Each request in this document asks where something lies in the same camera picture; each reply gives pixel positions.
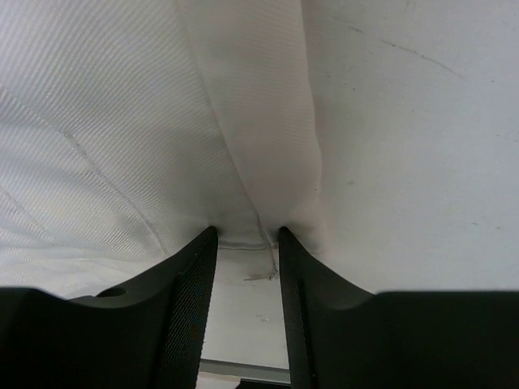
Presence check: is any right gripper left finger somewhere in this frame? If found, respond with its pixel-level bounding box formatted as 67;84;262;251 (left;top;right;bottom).
1;227;218;388

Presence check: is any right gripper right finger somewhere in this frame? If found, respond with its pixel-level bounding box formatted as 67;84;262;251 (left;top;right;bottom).
278;228;518;388

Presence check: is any white pleated skirt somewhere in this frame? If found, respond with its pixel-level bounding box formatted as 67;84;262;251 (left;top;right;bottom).
1;1;324;297

